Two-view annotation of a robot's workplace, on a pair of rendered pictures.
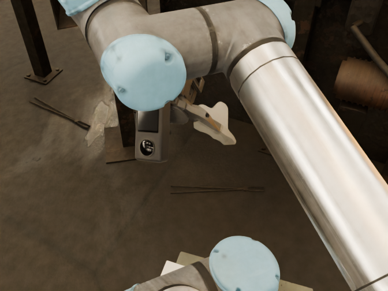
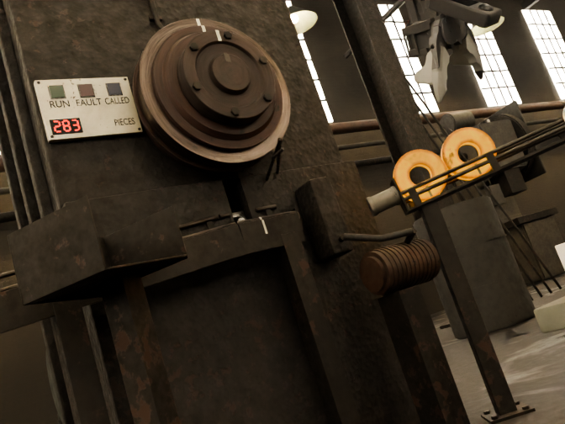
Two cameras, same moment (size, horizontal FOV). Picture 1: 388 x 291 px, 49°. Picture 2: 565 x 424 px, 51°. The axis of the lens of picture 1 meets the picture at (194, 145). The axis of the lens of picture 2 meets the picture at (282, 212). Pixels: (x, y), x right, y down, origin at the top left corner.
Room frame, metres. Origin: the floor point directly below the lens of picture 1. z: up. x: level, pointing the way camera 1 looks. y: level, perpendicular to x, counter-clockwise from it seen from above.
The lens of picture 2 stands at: (0.29, 1.05, 0.38)
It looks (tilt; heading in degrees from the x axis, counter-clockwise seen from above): 12 degrees up; 303
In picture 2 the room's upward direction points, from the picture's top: 18 degrees counter-clockwise
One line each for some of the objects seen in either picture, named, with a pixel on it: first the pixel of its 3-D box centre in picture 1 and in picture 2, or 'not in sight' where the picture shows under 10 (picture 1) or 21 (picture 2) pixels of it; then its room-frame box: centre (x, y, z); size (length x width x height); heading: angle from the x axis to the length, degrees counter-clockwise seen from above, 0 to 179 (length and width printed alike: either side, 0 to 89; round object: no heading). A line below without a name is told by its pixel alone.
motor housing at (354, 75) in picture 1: (357, 136); (425, 335); (0.98, -0.52, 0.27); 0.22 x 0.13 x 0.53; 65
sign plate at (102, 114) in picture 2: not in sight; (89, 108); (1.48, -0.01, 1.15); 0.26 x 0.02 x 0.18; 65
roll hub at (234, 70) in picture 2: not in sight; (228, 76); (1.15, -0.24, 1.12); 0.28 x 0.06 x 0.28; 65
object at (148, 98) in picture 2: not in sight; (215, 93); (1.24, -0.28, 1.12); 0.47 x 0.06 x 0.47; 65
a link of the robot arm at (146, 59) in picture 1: (150, 52); not in sight; (0.39, 0.05, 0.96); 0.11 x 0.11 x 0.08; 25
